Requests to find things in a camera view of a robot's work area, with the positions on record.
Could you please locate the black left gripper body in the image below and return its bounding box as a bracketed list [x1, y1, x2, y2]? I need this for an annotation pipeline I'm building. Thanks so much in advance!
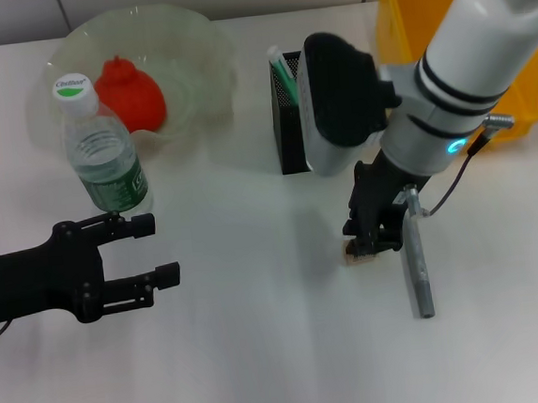
[0, 217, 111, 333]

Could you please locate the orange fruit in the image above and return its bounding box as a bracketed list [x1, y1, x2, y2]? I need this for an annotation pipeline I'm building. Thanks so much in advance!
[91, 52, 169, 137]

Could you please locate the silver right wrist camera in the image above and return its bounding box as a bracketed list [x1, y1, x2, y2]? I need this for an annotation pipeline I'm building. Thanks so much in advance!
[292, 24, 408, 180]

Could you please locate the clear green-label water bottle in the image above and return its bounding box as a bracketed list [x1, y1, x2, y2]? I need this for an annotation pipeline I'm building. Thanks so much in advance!
[50, 69, 156, 219]

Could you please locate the grey glitter pen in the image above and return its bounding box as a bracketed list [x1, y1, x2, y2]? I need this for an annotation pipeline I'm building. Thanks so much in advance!
[399, 213, 438, 321]

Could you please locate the green pen with white cap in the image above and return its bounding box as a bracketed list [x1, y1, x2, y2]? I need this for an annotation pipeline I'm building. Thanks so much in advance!
[266, 42, 303, 111]

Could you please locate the black mesh pen holder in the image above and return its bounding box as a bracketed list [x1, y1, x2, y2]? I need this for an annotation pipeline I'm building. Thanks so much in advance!
[266, 49, 317, 178]

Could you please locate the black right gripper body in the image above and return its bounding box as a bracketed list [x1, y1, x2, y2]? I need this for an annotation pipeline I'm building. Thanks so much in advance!
[343, 147, 436, 233]

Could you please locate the yellow plastic bin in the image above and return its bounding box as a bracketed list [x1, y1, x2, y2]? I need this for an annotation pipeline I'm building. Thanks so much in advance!
[372, 0, 538, 154]

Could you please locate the beige eraser with barcode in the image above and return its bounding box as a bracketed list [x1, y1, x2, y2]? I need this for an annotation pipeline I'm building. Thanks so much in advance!
[339, 237, 380, 270]

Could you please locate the translucent glass fruit plate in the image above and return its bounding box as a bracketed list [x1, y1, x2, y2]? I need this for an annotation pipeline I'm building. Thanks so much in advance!
[16, 0, 245, 172]

